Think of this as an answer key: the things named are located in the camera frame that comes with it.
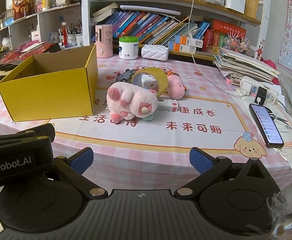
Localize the pile of red packets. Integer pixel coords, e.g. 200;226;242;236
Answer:
0;41;62;67

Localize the white quilted pouch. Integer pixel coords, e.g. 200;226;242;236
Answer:
141;44;169;61

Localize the white plastic bag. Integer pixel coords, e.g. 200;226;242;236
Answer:
2;36;13;50

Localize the small pink plush toy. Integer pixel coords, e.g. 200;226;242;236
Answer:
166;75;188;99

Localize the yellow cardboard box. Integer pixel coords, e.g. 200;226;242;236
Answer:
0;44;98;122

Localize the large pink plush pig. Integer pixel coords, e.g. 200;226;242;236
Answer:
106;81;159;121

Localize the grey toy car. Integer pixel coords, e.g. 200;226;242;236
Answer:
115;69;136;83

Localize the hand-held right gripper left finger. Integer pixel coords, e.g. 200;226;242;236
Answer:
43;147;109;200

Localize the row of colourful books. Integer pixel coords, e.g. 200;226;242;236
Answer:
103;10;211;49

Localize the fortune god figure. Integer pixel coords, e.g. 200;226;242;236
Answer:
12;0;37;20

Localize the red tassel ornament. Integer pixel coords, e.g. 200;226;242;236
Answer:
62;22;69;47

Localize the orange white box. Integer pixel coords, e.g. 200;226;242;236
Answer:
168;42;194;53
175;35;203;47

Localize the white jar green lid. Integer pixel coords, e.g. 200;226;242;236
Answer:
118;36;139;60

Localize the red boxed book set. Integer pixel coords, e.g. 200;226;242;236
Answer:
203;20;246;53

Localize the long white tube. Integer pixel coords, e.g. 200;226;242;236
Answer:
120;5;181;16

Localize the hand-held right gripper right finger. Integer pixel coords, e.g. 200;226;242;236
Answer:
174;147;274;200

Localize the white power strip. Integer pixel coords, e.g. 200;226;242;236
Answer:
239;76;280;105

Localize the colourful bead ornament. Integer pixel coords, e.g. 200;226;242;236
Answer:
223;31;251;55

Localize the pink checked printed tablecloth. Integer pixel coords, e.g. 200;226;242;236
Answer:
0;51;292;193

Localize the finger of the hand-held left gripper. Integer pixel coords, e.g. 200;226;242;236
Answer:
0;123;56;155

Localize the white wooden bookshelf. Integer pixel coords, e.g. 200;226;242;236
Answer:
81;0;270;63

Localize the clear yellowish tape roll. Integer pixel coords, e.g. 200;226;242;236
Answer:
131;67;169;98

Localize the white charging cable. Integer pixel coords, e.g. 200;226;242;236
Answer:
188;0;239;95

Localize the black smartphone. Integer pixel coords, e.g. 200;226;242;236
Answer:
248;103;285;148

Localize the white pen organizer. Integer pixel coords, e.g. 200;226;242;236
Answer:
223;0;246;14

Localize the white shelf unit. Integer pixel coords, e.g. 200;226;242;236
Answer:
0;2;83;52

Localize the white booklet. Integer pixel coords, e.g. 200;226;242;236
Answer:
20;42;45;53

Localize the white charger cube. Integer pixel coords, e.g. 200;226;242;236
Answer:
141;76;159;92

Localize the stack of papers and booklets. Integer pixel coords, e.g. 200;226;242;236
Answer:
213;47;281;85

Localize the pink cylindrical appliance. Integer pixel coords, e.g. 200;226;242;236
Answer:
95;24;114;58

